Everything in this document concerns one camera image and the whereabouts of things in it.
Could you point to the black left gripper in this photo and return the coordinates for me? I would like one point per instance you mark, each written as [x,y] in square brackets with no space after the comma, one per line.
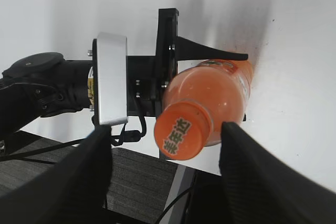
[147,75]

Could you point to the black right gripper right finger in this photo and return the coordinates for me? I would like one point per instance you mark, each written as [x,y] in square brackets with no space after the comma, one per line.
[262,189]

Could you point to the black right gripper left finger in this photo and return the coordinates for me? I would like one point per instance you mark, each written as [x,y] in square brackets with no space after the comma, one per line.
[72,191]

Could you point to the orange soda plastic bottle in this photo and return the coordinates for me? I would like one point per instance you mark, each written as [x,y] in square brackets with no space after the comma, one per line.
[222,87]

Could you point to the orange bottle cap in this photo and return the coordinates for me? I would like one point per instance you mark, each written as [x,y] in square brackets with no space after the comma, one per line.
[182,130]

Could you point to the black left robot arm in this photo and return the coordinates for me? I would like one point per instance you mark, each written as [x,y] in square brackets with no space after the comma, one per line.
[46,84]

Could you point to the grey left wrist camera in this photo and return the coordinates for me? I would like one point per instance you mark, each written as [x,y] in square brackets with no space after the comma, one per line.
[111,79]

